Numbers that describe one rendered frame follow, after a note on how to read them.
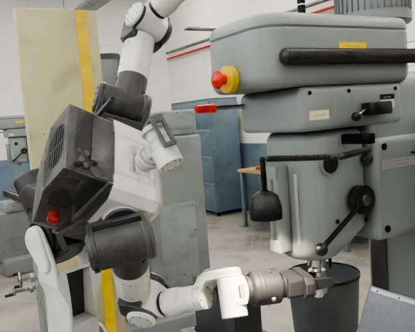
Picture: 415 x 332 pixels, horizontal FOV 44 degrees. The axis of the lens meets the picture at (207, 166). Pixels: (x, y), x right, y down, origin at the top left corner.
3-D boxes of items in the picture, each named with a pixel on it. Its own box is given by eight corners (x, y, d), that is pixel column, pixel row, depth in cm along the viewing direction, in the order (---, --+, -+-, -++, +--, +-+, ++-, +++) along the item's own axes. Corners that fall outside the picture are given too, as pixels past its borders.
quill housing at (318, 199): (317, 269, 117) (309, 131, 114) (263, 253, 135) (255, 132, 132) (374, 253, 127) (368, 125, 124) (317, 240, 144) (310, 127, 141)
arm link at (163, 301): (203, 320, 131) (146, 328, 141) (209, 284, 137) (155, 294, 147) (178, 301, 125) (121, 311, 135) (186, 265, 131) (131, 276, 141)
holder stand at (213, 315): (236, 345, 164) (231, 285, 163) (195, 326, 182) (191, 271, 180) (263, 333, 172) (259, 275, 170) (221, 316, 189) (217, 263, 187)
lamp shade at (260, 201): (244, 221, 110) (242, 193, 109) (257, 214, 116) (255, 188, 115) (275, 222, 106) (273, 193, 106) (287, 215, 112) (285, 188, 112)
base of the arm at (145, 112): (85, 131, 144) (92, 116, 134) (94, 92, 148) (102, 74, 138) (136, 145, 148) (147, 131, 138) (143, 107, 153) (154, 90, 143)
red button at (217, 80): (219, 88, 111) (217, 70, 111) (209, 89, 115) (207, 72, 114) (231, 87, 113) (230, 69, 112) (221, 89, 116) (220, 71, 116)
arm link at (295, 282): (315, 271, 124) (269, 276, 121) (317, 309, 125) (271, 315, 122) (296, 257, 136) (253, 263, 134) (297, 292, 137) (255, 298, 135)
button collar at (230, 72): (232, 91, 112) (230, 64, 111) (218, 93, 117) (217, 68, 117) (240, 91, 113) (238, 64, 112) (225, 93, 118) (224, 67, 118)
